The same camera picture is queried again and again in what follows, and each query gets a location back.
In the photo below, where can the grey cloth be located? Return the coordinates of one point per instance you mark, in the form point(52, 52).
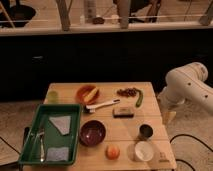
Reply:
point(57, 154)
point(62, 123)

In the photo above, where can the green translucent cup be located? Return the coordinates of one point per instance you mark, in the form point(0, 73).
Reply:
point(52, 97)

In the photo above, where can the purple bowl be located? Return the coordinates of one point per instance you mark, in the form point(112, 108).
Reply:
point(92, 133)

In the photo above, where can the dark eraser block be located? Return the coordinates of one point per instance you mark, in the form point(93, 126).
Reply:
point(123, 112)

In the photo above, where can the white handled brush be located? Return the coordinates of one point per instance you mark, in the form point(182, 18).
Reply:
point(92, 108)

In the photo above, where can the metal utensil in tray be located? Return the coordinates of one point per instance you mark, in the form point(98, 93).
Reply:
point(40, 136)

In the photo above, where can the white cup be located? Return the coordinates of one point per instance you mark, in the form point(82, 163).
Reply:
point(143, 151)

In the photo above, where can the grey cloth upper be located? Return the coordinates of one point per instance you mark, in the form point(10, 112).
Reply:
point(62, 123)

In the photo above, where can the grey cloth lower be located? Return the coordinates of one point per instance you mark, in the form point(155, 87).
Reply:
point(57, 154)

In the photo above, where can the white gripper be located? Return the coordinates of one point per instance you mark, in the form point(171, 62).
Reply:
point(167, 101)

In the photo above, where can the green chili pepper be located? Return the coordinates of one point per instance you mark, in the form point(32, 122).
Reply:
point(140, 98)

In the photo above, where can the dark metal cup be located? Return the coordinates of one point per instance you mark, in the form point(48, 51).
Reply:
point(145, 131)

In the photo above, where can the orange bowl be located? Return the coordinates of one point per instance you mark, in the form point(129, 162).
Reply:
point(83, 91)

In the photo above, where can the orange fruit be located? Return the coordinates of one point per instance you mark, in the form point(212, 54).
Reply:
point(112, 152)

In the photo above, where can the green plastic tray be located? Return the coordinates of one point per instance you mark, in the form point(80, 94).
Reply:
point(30, 154)

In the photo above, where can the brown grapes bunch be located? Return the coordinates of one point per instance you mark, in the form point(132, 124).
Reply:
point(127, 92)

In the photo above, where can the yellow banana piece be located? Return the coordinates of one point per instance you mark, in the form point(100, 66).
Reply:
point(90, 95)

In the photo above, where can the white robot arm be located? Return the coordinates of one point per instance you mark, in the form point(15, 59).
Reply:
point(185, 83)

